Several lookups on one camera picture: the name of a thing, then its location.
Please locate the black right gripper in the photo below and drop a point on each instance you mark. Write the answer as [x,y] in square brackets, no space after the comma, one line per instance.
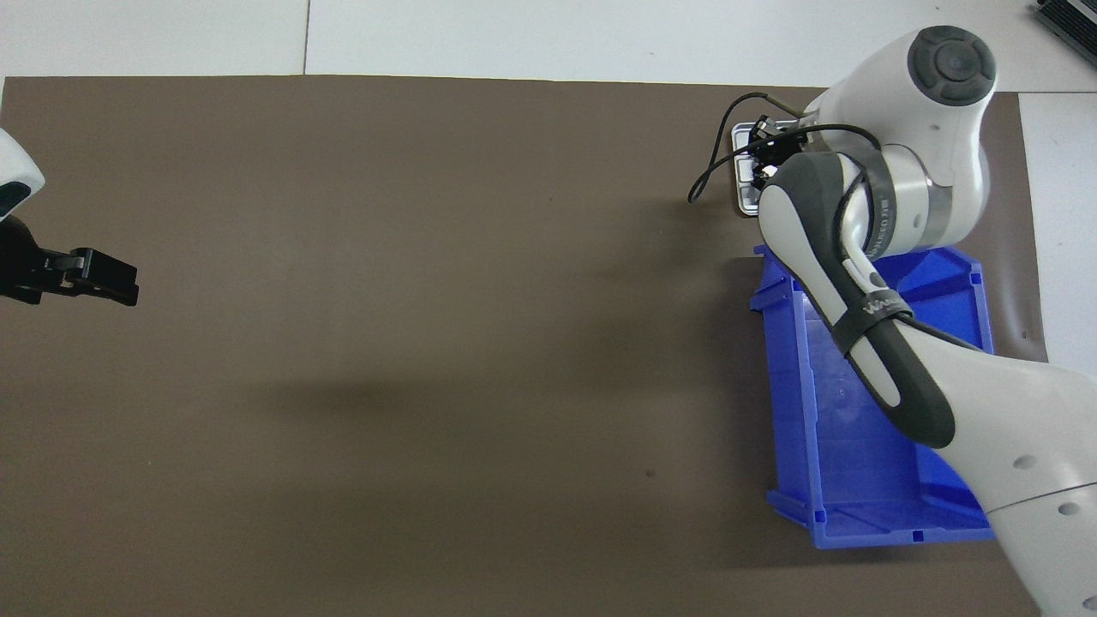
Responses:
[784,150]

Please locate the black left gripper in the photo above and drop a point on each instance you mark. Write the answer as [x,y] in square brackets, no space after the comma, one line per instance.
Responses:
[21,261]

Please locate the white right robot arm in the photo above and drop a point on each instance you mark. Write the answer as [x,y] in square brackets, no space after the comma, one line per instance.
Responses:
[943,154]

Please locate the grey metal tray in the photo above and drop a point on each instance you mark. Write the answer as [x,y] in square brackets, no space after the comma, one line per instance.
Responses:
[744,203]

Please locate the grey finned metal device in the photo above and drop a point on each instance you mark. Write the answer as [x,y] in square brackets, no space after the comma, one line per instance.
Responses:
[1071,19]

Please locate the blue plastic storage bin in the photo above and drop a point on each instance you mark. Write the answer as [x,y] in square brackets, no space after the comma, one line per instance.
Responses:
[857,480]

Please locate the brown paper table mat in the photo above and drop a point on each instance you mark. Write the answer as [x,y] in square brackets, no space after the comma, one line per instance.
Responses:
[428,343]

